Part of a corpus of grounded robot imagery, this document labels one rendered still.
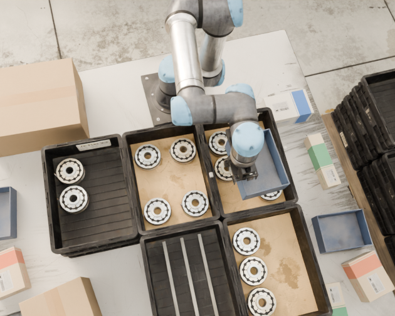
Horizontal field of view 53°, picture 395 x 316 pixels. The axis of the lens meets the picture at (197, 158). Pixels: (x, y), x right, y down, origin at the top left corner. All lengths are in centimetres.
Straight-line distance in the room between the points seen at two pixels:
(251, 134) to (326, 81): 198
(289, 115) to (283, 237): 54
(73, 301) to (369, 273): 112
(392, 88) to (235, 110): 154
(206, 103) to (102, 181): 72
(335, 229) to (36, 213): 124
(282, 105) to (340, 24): 151
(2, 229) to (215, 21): 116
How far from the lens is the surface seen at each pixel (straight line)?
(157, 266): 151
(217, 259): 152
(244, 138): 95
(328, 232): 177
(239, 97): 101
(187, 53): 110
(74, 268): 168
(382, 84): 241
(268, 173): 136
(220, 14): 126
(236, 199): 156
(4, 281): 168
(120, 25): 295
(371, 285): 174
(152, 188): 156
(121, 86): 188
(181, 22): 119
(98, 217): 156
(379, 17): 337
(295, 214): 154
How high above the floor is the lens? 234
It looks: 71 degrees down
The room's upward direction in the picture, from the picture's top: 11 degrees clockwise
